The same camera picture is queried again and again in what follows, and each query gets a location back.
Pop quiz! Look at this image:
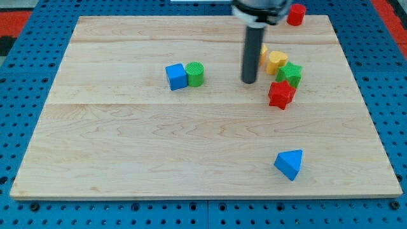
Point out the green cylinder block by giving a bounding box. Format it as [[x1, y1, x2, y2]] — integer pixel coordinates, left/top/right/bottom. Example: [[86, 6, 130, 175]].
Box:
[[185, 62, 204, 87]]

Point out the red star block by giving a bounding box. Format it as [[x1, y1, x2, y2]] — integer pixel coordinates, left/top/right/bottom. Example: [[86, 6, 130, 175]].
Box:
[[268, 80, 296, 110]]

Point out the light wooden board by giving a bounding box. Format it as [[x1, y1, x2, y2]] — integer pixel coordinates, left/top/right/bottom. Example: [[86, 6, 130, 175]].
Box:
[[10, 15, 403, 200]]

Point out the red cylinder block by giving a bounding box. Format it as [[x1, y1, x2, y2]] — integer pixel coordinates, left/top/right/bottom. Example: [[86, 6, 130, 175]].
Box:
[[287, 3, 307, 26]]

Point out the yellow block behind rod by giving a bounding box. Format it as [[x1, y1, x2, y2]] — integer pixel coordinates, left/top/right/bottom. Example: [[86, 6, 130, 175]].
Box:
[[259, 43, 268, 66]]

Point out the blue triangular prism block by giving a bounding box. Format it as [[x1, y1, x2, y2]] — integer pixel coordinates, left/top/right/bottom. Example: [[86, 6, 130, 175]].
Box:
[[274, 149, 303, 181]]

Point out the green star block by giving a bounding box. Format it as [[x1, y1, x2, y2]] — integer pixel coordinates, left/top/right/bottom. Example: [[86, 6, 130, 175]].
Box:
[[275, 62, 303, 88]]

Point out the blue cube block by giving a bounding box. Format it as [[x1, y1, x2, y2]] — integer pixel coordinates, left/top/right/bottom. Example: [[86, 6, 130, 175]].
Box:
[[165, 63, 188, 90]]

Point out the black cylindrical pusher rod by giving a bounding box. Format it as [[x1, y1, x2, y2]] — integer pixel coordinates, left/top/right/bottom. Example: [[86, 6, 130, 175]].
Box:
[[241, 26, 265, 84]]

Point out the yellow heart block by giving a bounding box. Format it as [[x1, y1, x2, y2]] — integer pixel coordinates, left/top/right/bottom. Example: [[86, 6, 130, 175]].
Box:
[[266, 51, 288, 75]]

